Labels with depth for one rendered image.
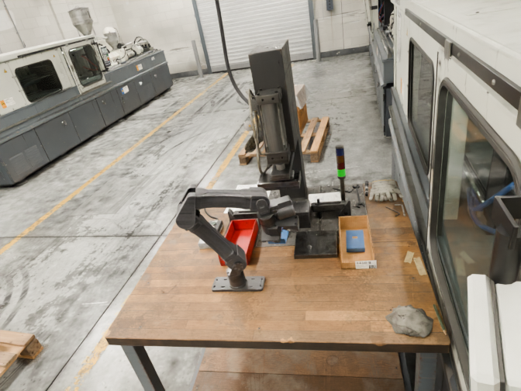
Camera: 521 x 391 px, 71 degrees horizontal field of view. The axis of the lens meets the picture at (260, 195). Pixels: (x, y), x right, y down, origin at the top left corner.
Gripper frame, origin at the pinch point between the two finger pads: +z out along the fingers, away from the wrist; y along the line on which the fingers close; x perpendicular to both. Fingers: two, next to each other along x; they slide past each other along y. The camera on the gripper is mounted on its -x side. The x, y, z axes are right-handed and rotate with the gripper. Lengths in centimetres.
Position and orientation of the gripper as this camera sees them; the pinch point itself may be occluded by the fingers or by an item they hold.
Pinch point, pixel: (275, 240)
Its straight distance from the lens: 141.8
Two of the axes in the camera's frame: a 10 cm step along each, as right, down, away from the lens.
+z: 2.2, 5.8, 7.9
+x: -9.7, 0.4, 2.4
